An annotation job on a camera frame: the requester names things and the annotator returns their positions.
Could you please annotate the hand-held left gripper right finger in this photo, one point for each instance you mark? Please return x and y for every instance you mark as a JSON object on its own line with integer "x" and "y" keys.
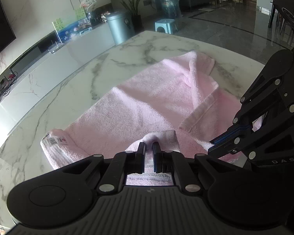
{"x": 157, "y": 156}

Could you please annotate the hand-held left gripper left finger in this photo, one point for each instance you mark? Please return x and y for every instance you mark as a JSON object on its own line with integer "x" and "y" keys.
{"x": 141, "y": 156}

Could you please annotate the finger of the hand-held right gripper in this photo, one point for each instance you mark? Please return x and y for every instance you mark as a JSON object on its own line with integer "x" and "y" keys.
{"x": 247, "y": 117}
{"x": 240, "y": 148}

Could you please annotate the pink towel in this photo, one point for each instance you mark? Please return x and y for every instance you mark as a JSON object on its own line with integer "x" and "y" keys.
{"x": 149, "y": 102}

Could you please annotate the light blue plastic stool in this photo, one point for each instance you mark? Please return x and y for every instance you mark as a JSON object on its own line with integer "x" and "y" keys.
{"x": 166, "y": 25}

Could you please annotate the blue water jug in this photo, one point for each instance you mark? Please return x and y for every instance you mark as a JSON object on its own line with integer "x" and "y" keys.
{"x": 170, "y": 3}

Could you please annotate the white marble TV cabinet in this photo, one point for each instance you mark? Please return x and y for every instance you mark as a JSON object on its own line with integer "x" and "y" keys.
{"x": 63, "y": 58}

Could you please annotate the grey metal trash can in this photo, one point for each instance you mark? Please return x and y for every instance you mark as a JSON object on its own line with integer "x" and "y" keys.
{"x": 120, "y": 28}

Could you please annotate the lotus pond painting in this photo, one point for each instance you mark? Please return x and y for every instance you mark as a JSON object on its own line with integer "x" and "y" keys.
{"x": 73, "y": 29}

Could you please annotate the small decor figurines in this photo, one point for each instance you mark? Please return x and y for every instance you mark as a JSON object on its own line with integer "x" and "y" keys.
{"x": 99, "y": 17}

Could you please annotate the potted long-leaf plant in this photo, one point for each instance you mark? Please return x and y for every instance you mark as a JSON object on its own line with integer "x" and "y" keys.
{"x": 134, "y": 7}

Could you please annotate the paper hand fan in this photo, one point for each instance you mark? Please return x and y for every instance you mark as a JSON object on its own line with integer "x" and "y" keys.
{"x": 88, "y": 5}

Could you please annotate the black television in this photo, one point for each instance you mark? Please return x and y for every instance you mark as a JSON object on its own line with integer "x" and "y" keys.
{"x": 0, "y": 24}

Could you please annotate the wall socket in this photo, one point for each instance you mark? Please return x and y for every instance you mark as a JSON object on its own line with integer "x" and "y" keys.
{"x": 148, "y": 3}

